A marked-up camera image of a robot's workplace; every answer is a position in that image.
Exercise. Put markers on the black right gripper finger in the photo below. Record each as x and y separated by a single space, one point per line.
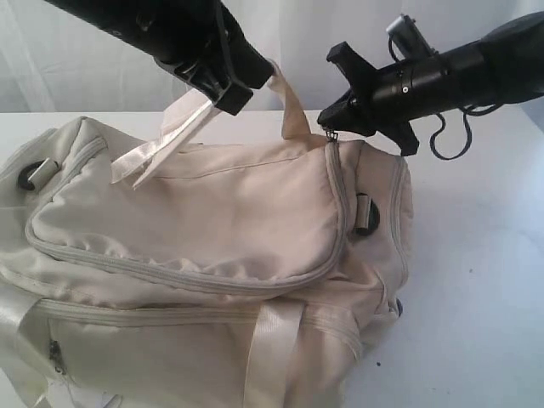
402 134
358 72

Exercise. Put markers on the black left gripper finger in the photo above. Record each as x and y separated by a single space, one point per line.
250 67
214 78

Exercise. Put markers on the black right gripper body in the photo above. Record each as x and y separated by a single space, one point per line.
411 89

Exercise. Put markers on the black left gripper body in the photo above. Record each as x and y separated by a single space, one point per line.
189 39

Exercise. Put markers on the cream fabric duffel bag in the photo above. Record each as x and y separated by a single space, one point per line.
179 274

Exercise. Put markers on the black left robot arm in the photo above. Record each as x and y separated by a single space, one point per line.
105 15

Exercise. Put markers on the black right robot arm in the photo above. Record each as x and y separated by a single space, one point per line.
504 67

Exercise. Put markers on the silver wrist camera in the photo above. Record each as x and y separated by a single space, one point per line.
406 37

